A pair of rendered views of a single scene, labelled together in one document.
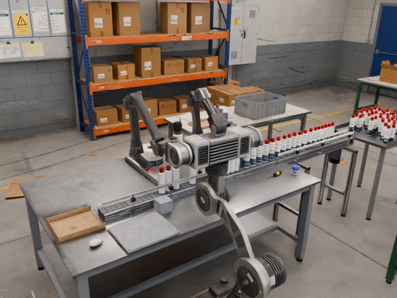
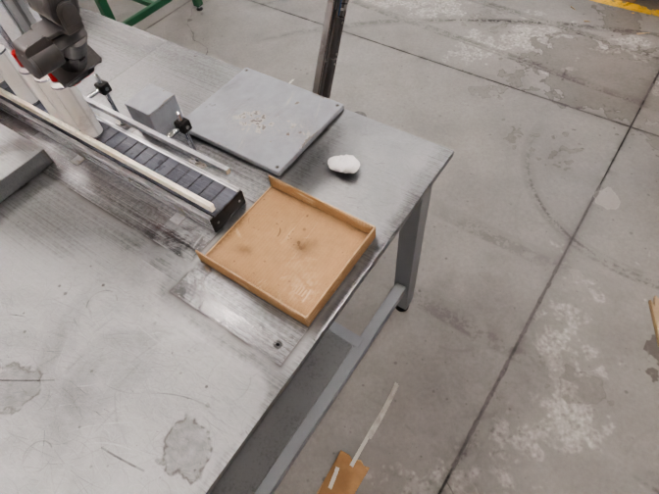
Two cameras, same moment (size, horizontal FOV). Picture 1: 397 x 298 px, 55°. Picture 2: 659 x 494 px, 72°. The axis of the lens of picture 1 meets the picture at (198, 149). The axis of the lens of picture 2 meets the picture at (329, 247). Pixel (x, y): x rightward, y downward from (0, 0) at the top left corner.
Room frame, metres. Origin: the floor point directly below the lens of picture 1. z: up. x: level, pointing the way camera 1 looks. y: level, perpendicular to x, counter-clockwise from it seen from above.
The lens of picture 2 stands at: (2.17, 1.38, 1.67)
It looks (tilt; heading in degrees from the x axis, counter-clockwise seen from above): 56 degrees down; 256
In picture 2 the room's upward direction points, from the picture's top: 7 degrees counter-clockwise
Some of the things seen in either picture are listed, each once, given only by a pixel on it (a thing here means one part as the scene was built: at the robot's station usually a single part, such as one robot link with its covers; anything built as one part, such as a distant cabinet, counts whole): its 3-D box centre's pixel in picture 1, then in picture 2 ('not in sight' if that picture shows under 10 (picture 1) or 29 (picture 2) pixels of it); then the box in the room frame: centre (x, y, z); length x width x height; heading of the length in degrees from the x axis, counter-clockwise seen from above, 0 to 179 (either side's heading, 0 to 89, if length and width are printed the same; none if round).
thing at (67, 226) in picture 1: (75, 223); (286, 243); (2.12, 0.79, 0.85); 0.30 x 0.26 x 0.04; 126
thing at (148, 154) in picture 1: (152, 155); not in sight; (3.04, 0.40, 0.95); 0.20 x 0.20 x 0.14
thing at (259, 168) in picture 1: (199, 184); (25, 100); (2.71, -0.02, 0.85); 1.65 x 0.11 x 0.05; 126
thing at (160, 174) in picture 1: (161, 180); (74, 101); (2.50, 0.27, 0.98); 0.05 x 0.05 x 0.20
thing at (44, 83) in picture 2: (168, 178); (57, 94); (2.54, 0.22, 0.98); 0.05 x 0.05 x 0.20
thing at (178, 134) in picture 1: (177, 136); not in sight; (3.29, 0.19, 1.04); 0.09 x 0.09 x 0.29
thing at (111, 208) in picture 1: (199, 183); (24, 98); (2.71, -0.02, 0.86); 1.65 x 0.08 x 0.04; 126
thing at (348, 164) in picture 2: (95, 242); (343, 164); (1.92, 0.61, 0.85); 0.08 x 0.07 x 0.04; 106
